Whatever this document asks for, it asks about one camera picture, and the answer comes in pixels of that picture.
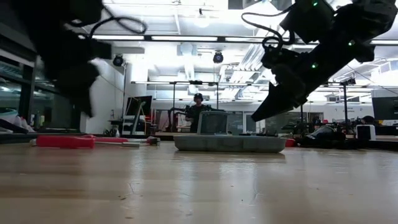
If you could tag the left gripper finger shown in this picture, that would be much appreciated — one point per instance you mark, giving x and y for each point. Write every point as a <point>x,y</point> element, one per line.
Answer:
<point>87,104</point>

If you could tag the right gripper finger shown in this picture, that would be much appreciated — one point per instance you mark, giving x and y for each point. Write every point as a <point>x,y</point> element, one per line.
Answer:
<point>273,104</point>

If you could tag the red tape measure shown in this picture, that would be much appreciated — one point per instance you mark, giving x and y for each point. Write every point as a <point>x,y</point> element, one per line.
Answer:
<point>290,143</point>

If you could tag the grey plastic tool case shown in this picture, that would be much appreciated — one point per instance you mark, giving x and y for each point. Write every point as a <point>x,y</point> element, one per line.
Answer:
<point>230,143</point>

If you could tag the red holder hex key set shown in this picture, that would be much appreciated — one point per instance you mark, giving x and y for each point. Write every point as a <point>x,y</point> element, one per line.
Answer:
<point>153,141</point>

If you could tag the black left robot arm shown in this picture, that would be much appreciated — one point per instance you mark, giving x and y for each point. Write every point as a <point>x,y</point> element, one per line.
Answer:
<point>56,37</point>

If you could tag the black background robot arm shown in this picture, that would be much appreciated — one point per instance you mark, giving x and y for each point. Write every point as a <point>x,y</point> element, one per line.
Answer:
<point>174,118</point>

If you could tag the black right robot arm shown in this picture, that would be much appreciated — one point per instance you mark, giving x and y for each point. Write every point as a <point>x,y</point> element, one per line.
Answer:
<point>367,18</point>

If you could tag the black round hanging fixture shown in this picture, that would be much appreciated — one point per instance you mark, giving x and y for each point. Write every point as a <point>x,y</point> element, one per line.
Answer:
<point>118,60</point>
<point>218,57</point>

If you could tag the white easel stand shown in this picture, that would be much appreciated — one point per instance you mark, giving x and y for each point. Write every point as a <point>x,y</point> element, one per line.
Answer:
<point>133,124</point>

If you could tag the black monitor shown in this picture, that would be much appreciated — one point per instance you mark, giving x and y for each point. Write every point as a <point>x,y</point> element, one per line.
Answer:
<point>140,105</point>
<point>385,108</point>

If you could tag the black work glove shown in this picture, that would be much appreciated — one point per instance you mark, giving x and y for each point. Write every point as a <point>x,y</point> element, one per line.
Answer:
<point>321,132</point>

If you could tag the grey framed mesh panel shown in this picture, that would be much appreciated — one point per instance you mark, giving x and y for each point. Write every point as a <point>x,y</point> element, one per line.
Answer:
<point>213,123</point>

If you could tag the white crumpled bag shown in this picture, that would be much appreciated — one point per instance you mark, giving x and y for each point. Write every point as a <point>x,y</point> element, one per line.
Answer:
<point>12,119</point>

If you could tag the white box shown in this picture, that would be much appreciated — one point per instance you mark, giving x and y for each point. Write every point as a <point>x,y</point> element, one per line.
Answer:
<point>366,132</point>

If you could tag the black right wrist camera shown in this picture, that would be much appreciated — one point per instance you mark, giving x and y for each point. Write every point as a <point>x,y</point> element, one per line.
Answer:
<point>276,57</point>

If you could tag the black camera pole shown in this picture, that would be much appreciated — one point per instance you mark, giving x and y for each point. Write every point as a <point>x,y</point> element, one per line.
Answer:
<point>345,102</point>

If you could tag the black aluminium table frame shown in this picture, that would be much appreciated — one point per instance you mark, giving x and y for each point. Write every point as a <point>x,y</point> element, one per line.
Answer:
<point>18,138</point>

